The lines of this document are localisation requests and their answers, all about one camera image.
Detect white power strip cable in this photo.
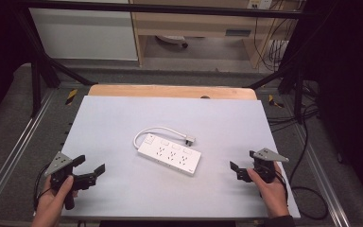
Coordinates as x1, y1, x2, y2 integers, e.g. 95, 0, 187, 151
132, 126, 189, 150

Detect black metal frame strut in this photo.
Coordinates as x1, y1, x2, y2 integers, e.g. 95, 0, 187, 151
13, 8, 98, 119
247, 60, 306, 126

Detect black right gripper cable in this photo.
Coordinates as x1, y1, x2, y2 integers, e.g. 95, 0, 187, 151
273, 171, 290, 206

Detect black floor cables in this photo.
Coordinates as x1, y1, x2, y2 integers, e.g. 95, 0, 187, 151
267, 105, 320, 134

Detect white wall socket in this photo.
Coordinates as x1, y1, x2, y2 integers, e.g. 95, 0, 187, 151
246, 0, 273, 10

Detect pale grey table mat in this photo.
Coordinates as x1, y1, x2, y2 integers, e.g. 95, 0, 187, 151
60, 95, 302, 220

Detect white cabinet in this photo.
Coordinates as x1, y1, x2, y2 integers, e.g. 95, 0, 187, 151
28, 0, 139, 61

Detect black curtain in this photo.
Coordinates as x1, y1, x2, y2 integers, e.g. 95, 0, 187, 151
301, 0, 363, 216
0, 0, 34, 131

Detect yellow black floor tape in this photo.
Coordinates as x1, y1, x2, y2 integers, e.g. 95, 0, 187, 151
64, 88, 78, 107
268, 94, 285, 110

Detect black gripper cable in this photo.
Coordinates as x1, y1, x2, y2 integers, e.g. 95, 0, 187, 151
32, 163, 53, 213
273, 171, 290, 206

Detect black metal frame crossbar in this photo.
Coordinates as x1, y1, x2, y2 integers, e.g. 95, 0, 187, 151
13, 0, 308, 21

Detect person's left hand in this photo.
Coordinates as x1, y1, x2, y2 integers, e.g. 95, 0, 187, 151
31, 174, 79, 227

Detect chair base with caster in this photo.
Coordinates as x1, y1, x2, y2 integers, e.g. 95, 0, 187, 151
155, 34, 190, 49

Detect light wooden desk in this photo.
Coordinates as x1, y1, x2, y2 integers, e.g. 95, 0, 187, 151
129, 0, 301, 69

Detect white power strip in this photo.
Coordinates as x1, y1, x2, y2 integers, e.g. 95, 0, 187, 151
136, 132, 202, 177

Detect hanging black cables bundle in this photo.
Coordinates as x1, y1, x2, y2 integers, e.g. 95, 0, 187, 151
253, 0, 301, 73

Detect white power plug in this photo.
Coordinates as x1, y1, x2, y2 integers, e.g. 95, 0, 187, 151
184, 134, 197, 147

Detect person's right hand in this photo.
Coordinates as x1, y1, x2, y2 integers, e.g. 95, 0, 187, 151
246, 162, 290, 219

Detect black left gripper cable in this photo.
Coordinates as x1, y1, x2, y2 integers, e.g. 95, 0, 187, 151
32, 163, 53, 213

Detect black looped floor cable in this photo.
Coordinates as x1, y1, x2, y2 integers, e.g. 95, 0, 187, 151
287, 103, 330, 221

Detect aluminium floor rail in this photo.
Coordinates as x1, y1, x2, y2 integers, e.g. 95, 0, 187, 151
291, 124, 353, 227
0, 89, 58, 211

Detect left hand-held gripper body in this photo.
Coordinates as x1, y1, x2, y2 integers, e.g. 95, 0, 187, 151
43, 151, 97, 211

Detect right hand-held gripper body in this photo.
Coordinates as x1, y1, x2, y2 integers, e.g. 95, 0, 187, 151
237, 148, 290, 184

